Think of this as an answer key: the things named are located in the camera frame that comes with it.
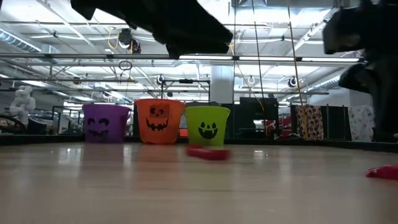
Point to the silver air duct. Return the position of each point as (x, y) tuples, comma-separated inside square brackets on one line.
[(15, 40)]

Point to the red KitKat bar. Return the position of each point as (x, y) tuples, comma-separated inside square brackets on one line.
[(208, 154), (384, 172)]

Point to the white robot figure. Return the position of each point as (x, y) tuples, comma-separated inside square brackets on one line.
[(22, 104)]

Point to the long ceiling light rail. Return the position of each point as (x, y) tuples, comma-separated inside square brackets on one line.
[(93, 56)]

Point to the brown patterned curtain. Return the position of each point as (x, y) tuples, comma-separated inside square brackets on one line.
[(314, 121)]

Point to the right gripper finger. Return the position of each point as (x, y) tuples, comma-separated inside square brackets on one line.
[(387, 118)]

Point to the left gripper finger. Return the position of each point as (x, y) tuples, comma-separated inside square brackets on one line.
[(186, 28)]

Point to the white patterned curtain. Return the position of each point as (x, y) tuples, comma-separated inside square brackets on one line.
[(360, 124)]

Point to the silver spiral duct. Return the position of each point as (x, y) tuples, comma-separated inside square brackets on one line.
[(329, 82)]

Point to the black aluminium table frame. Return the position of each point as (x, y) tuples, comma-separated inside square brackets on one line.
[(46, 139)]

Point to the green halloween bucket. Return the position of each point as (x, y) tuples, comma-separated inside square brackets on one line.
[(192, 130)]

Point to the purple halloween bucket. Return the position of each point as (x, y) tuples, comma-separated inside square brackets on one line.
[(93, 112)]

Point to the orange halloween bucket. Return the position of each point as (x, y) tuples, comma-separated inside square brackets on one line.
[(143, 130)]

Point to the black gantry frame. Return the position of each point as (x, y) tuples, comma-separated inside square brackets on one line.
[(186, 81)]

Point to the black cabinet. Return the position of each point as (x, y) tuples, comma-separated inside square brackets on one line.
[(261, 107)]

